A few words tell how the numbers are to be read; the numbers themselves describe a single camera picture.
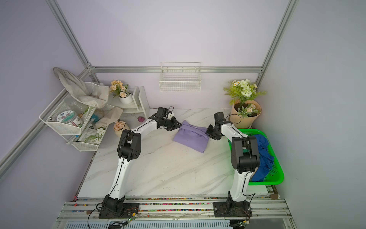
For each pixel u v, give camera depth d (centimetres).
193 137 98
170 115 101
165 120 93
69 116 66
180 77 96
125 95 96
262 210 75
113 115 93
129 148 65
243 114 92
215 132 84
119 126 96
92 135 85
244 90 88
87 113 74
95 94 84
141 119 113
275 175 82
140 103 100
